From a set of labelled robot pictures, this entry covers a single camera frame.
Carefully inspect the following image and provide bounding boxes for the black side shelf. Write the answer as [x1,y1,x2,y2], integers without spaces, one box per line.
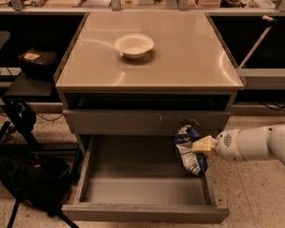
[5,72,52,97]

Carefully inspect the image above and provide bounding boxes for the black backpack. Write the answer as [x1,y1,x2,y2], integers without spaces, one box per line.
[0,153,71,216]

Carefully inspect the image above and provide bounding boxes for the white paper bowl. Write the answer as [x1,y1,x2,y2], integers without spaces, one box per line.
[114,33,154,59]

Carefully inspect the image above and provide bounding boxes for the blue chip bag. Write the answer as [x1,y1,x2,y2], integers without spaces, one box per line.
[174,125,208,177]

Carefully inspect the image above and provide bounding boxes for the black box with label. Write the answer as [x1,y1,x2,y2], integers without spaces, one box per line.
[17,48,59,82]

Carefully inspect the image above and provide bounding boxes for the white rod with handle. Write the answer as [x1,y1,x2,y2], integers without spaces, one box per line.
[238,15,277,69]

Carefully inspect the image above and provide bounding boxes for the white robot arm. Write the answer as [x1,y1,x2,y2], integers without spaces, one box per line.
[192,124,285,166]

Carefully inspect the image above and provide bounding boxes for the grey drawer cabinet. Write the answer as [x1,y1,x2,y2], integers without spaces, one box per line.
[56,10,243,148]

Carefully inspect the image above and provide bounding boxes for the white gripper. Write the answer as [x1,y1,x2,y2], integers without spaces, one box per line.
[192,129,243,161]

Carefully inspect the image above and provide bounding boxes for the open grey lower drawer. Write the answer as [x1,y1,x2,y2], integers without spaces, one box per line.
[63,136,229,223]

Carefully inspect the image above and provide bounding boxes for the closed grey upper drawer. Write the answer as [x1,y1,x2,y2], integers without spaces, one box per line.
[64,109,230,136]

